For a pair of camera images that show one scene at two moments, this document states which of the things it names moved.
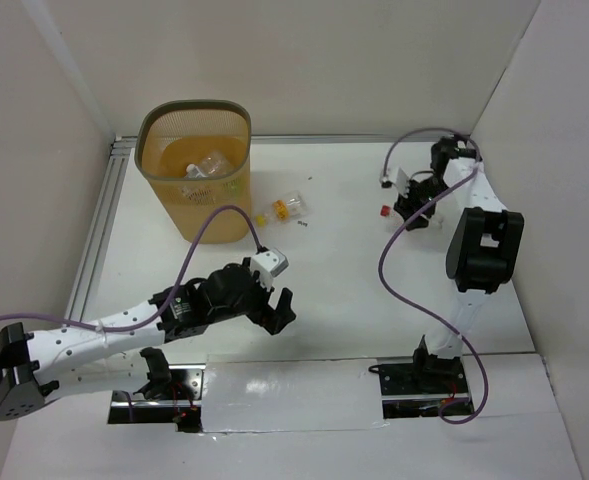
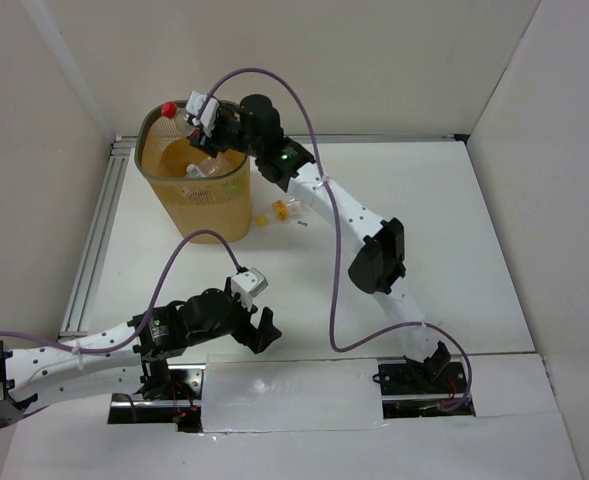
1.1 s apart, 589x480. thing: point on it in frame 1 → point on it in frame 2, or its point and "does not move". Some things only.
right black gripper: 407,206 → 210,145
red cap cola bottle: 393,223 → 170,109
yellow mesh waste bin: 194,156 does not move
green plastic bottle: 236,186 does not move
